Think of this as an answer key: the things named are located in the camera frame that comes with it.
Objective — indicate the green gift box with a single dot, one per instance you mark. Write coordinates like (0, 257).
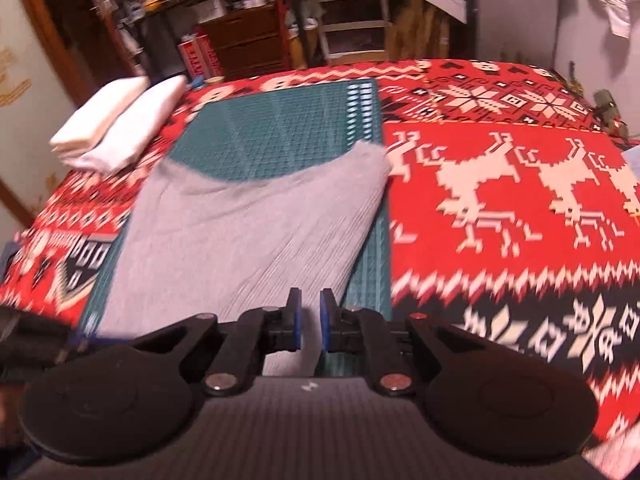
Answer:
(606, 110)

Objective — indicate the red patterned blanket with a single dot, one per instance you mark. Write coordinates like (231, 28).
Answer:
(500, 270)

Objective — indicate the white flat cardboard box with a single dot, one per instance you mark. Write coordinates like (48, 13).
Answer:
(442, 0)

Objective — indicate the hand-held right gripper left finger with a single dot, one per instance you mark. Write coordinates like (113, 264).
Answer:
(296, 321)

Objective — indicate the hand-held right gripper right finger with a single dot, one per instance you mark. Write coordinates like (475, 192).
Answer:
(327, 321)

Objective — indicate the grey ribbed shirt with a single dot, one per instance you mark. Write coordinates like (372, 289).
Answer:
(240, 240)

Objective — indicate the blue pet bowl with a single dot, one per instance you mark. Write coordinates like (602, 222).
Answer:
(197, 83)

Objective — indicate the stack of flattened cardboard boxes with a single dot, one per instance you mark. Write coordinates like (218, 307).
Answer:
(415, 35)

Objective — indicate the cream folded cloth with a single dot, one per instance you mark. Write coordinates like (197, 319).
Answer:
(95, 115)

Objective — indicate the green cutting mat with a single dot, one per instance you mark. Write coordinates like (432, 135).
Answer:
(280, 125)

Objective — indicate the brown wooden drawer cabinet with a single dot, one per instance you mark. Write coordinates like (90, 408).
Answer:
(245, 40)

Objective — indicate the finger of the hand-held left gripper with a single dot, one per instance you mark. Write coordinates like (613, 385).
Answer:
(35, 335)

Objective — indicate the brown wooden door frame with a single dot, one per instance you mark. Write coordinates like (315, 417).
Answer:
(50, 35)

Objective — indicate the red printed box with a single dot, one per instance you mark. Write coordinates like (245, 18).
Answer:
(211, 55)
(191, 62)

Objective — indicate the white folded cloth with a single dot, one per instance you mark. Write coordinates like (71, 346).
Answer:
(140, 125)

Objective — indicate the silver refrigerator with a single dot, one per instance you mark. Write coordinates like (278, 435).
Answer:
(515, 20)

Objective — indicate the light blue fleece blanket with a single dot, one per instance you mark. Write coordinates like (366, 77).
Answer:
(632, 157)

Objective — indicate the dark cluttered desk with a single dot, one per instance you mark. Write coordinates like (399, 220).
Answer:
(292, 10)

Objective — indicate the white pet bowl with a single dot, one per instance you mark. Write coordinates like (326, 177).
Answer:
(215, 80)

